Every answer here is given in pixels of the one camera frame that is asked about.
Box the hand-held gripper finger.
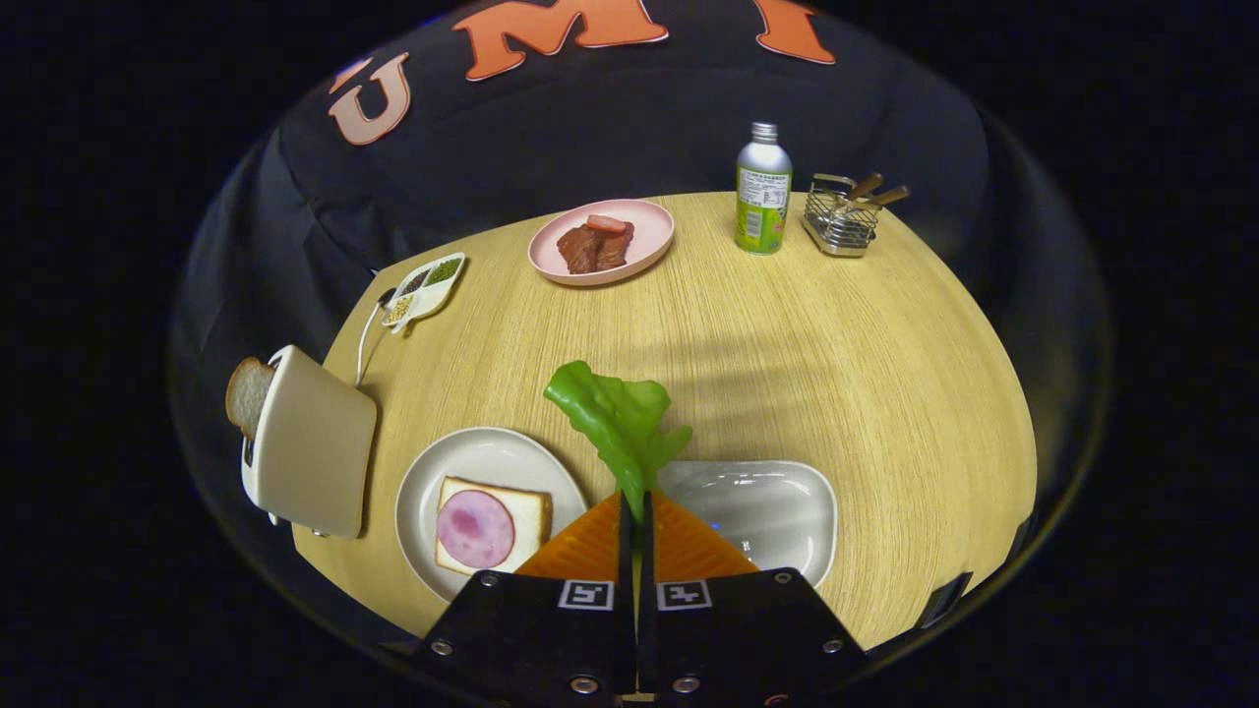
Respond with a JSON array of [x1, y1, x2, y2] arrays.
[[637, 490, 869, 707], [411, 492, 635, 704]]

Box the green lettuce leaf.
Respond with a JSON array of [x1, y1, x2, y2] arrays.
[[543, 360, 693, 522]]

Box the toasted bread slice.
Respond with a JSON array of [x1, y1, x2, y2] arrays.
[[224, 356, 278, 441]]

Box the white bread slice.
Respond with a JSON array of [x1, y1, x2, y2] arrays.
[[434, 476, 554, 577]]

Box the white oblong dish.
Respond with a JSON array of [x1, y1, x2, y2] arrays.
[[654, 459, 839, 589]]

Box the pink ham slice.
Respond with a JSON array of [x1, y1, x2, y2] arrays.
[[436, 490, 517, 570]]

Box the white round plate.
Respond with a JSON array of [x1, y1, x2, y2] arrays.
[[394, 426, 589, 603]]

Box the brown meat pieces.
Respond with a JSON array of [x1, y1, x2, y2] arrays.
[[557, 221, 635, 275]]

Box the pink plate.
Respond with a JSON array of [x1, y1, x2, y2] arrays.
[[527, 199, 676, 287]]

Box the white divided bean dish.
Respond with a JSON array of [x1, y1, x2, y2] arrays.
[[382, 253, 467, 335]]

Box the cream white toaster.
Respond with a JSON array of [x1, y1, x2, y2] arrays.
[[240, 344, 379, 540]]

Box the silver green drink bottle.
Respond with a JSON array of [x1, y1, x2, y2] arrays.
[[735, 121, 794, 257]]

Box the white toaster cable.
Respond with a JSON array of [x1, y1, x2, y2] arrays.
[[355, 290, 394, 386]]

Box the metal wire basket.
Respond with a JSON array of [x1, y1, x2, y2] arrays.
[[801, 173, 883, 259]]

